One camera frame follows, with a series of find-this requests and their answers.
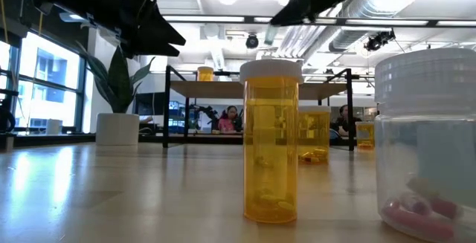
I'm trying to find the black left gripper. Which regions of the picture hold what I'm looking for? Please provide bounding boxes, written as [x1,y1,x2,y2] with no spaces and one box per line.
[86,0,187,59]

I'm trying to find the teal pill bottle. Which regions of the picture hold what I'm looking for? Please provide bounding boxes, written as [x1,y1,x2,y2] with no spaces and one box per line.
[264,24,280,47]

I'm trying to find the small orange pill bottle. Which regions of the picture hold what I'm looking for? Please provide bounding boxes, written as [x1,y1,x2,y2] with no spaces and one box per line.
[239,59,305,224]

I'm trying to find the clear pill bottle pink capsules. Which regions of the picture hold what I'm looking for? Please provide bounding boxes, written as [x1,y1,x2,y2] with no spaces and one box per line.
[373,47,476,243]

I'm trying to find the black overhead rig beam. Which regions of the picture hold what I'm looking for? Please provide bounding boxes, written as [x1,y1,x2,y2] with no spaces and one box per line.
[163,14,476,27]

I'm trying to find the black monitor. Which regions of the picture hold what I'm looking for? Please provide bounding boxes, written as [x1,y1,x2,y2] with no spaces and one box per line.
[133,91,167,117]

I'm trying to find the black ceiling spotlight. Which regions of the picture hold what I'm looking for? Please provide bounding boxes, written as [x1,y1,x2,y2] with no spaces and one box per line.
[363,30,397,53]

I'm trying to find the green plant in white pot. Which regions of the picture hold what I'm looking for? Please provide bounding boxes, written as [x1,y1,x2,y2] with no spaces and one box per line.
[74,41,156,146]

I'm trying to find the large glass window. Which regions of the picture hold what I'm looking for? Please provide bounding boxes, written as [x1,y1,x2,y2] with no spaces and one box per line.
[0,30,89,135]

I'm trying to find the person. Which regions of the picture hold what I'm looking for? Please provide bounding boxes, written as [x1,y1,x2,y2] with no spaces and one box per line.
[217,105,241,135]
[332,104,364,138]

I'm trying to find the white cylindrical bin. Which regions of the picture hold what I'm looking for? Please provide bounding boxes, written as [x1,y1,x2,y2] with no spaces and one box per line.
[45,118,63,136]

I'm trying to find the black overhead camera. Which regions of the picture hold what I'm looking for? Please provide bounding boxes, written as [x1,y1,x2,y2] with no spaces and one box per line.
[245,33,260,50]

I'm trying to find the silver ventilation duct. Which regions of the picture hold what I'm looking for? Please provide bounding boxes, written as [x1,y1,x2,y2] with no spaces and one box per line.
[327,0,414,53]

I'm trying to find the wooden shelf black metal frame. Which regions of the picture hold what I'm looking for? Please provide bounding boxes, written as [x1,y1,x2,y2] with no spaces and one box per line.
[162,65,355,152]

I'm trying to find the black aluminium rig frame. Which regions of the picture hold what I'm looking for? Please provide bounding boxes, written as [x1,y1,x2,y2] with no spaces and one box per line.
[0,88,376,153]

